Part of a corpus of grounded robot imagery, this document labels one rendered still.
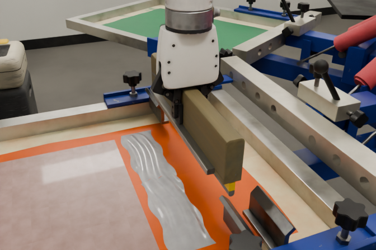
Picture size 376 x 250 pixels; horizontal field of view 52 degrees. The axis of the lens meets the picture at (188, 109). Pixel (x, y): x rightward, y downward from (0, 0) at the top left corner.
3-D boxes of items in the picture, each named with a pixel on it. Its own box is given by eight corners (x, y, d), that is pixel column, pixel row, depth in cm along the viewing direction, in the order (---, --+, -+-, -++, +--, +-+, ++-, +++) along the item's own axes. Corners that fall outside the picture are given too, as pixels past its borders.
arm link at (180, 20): (209, -2, 64) (208, 15, 66) (158, 3, 62) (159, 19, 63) (229, 9, 58) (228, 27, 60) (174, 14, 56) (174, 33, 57)
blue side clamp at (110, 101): (109, 127, 93) (107, 101, 90) (106, 117, 97) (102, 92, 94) (221, 105, 103) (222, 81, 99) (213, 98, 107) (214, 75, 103)
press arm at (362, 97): (319, 136, 80) (323, 115, 77) (301, 122, 85) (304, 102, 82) (382, 121, 85) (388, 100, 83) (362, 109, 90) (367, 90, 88)
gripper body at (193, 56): (208, 10, 65) (206, 70, 71) (150, 15, 62) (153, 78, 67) (228, 21, 59) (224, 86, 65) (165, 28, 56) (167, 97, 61)
